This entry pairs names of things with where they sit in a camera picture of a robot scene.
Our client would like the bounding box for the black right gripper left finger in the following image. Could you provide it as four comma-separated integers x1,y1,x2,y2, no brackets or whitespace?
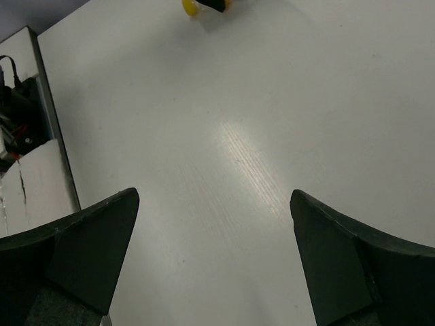
1,187,139,325

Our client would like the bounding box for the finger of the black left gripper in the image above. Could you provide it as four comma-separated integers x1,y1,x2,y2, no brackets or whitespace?
197,0,227,13

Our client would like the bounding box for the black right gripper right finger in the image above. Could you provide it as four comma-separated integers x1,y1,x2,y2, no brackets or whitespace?
290,189,434,325

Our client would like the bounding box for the orange cap clear bottle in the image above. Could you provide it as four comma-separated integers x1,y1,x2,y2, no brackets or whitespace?
181,0,204,17

